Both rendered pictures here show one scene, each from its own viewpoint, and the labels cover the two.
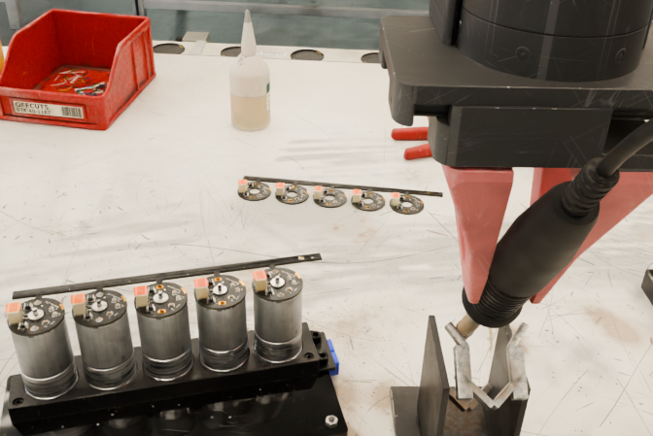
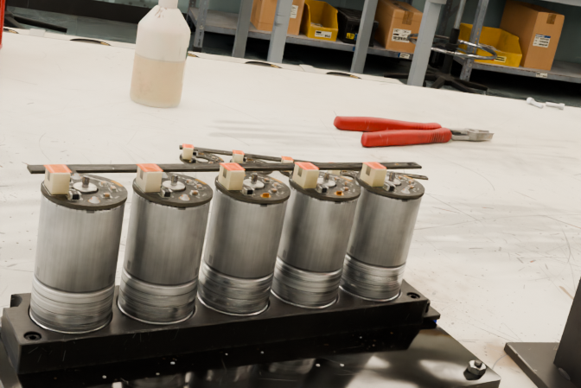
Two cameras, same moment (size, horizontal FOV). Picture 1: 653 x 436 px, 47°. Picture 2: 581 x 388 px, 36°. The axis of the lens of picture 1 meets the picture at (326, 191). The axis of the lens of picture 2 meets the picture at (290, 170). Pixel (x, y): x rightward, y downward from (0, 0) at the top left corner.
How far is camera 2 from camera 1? 20 cm
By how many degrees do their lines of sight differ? 21
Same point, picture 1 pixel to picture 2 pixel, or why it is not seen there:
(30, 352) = (80, 240)
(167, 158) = (65, 123)
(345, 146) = (284, 130)
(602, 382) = not seen: outside the picture
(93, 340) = (171, 231)
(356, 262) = not seen: hidden behind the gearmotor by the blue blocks
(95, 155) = not seen: outside the picture
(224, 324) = (337, 227)
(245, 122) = (155, 95)
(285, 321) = (404, 233)
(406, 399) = (534, 354)
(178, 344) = (272, 254)
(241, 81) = (159, 37)
